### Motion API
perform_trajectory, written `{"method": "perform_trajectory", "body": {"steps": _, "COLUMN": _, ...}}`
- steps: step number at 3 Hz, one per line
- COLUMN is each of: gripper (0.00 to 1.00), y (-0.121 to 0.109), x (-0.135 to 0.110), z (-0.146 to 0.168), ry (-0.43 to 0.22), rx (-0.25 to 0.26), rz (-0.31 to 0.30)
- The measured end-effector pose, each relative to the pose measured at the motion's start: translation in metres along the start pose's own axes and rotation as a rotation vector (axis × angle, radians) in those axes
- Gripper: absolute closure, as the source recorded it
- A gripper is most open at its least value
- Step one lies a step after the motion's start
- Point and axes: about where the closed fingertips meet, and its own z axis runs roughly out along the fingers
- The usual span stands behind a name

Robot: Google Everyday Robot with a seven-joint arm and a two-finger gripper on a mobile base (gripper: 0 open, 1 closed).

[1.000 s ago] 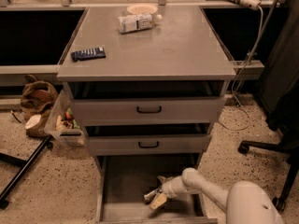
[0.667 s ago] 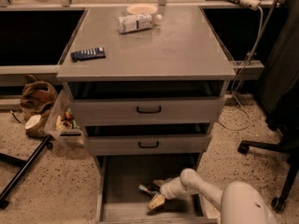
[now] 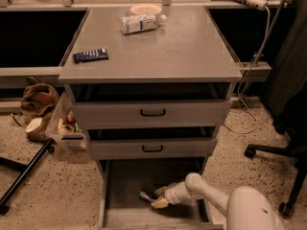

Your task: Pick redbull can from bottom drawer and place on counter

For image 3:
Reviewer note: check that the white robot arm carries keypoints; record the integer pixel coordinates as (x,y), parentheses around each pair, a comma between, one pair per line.
(244,208)

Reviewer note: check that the black metal stand leg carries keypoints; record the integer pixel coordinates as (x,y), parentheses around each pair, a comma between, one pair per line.
(24,170)

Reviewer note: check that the dark blue snack bar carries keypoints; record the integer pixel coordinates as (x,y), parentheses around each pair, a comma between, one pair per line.
(92,55)

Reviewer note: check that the grey drawer cabinet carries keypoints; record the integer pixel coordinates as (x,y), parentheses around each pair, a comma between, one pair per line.
(183,60)

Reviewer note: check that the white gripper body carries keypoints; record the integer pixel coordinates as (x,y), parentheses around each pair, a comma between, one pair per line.
(170,195)

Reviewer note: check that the top grey drawer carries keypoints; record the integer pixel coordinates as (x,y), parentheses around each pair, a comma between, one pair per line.
(151,114)

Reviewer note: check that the middle grey drawer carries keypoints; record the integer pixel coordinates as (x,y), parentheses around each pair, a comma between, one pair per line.
(155,148)

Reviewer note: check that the brown paper bag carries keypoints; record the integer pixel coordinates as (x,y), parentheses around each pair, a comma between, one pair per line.
(39,100)

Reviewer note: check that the beige bowl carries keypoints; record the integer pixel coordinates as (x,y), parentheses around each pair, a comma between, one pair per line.
(146,8)

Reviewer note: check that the clear plastic bin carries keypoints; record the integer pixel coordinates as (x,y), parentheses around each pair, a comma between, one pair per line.
(63,128)

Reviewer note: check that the bottom open grey drawer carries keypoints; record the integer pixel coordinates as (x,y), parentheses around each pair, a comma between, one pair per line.
(122,209)

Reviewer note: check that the white plastic water bottle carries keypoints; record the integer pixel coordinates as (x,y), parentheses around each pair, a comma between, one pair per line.
(141,23)

